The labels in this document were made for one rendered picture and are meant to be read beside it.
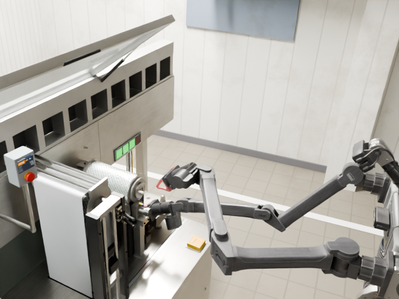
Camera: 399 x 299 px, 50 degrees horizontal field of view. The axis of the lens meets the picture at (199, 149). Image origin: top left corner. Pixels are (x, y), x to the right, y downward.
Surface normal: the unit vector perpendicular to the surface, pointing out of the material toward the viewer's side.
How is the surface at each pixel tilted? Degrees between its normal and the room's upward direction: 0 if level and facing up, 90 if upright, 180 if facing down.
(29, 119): 90
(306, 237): 0
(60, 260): 90
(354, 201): 0
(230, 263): 90
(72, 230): 90
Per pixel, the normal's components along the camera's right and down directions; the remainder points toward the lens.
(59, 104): 0.89, 0.27
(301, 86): -0.34, 0.46
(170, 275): 0.05, -0.86
